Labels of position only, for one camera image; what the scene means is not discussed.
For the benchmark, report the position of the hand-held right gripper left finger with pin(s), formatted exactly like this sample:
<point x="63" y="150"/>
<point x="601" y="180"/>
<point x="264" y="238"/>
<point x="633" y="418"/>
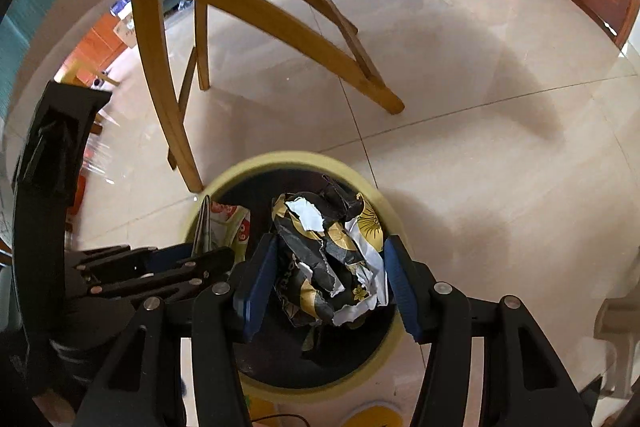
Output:
<point x="260" y="292"/>

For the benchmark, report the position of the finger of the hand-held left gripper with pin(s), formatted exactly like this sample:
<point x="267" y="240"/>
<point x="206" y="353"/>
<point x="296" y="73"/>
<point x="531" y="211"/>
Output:
<point x="130" y="255"/>
<point x="200" y="267"/>

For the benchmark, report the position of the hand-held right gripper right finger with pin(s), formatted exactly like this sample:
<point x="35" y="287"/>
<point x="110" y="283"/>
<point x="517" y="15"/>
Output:
<point x="400" y="287"/>

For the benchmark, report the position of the black gold wrapper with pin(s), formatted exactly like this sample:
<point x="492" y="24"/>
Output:
<point x="320" y="257"/>

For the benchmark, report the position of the yellow round trash bin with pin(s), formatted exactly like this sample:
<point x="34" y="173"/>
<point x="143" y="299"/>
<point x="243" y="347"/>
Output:
<point x="300" y="159"/>

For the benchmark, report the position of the dark flat packet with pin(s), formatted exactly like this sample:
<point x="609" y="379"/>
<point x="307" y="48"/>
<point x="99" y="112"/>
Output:
<point x="202" y="227"/>

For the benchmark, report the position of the green red snack packet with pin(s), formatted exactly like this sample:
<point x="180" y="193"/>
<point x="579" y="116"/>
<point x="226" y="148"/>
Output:
<point x="230" y="222"/>

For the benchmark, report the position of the black bin liner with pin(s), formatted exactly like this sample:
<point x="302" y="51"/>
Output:
<point x="260" y="192"/>

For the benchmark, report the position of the yellow slipper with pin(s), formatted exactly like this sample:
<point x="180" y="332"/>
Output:
<point x="372" y="417"/>

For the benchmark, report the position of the wooden cabinet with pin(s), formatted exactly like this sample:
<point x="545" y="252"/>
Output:
<point x="95" y="42"/>

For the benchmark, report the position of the wooden table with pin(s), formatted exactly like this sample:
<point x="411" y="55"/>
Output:
<point x="150" y="57"/>

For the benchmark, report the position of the cardboard box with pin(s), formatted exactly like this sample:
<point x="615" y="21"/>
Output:
<point x="125" y="29"/>

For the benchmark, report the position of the beige plastic chair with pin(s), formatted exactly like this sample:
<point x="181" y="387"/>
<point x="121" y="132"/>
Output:
<point x="620" y="337"/>

